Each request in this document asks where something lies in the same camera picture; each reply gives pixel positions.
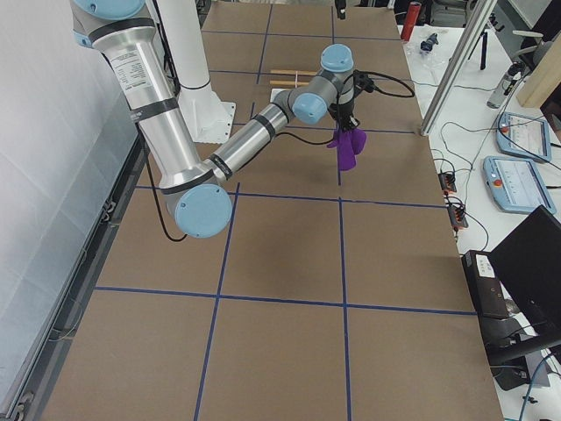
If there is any orange black connector block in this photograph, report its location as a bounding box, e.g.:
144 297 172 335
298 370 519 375
438 171 457 196

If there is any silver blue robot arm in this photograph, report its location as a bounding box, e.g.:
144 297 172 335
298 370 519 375
70 1 356 238

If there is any black box with label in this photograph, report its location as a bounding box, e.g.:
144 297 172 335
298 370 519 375
461 250 509 320

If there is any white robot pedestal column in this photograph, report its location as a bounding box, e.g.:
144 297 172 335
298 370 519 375
153 0 236 144

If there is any aluminium frame post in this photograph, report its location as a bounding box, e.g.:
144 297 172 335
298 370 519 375
420 0 497 136

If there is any far blue teach pendant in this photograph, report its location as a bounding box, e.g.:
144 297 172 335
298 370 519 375
496 112 552 162

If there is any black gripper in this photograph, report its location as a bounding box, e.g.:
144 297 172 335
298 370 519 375
335 100 359 132
334 0 346 19

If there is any near blue teach pendant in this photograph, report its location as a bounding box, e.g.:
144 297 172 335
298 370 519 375
483 156 557 214

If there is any black monitor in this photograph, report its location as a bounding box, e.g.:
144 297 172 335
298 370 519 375
489 205 560 326

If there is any purple microfiber towel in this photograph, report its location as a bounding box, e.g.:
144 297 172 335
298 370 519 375
327 128 367 171

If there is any blue teach pendant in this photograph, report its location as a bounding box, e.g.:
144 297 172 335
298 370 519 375
496 112 552 162
483 156 557 214

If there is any black folded umbrella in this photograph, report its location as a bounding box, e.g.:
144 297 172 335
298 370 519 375
420 32 439 53

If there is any red cylinder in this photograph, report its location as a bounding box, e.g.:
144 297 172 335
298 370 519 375
401 1 422 42

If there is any lower wooden rack rod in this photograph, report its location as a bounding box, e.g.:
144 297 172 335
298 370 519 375
269 80 309 89

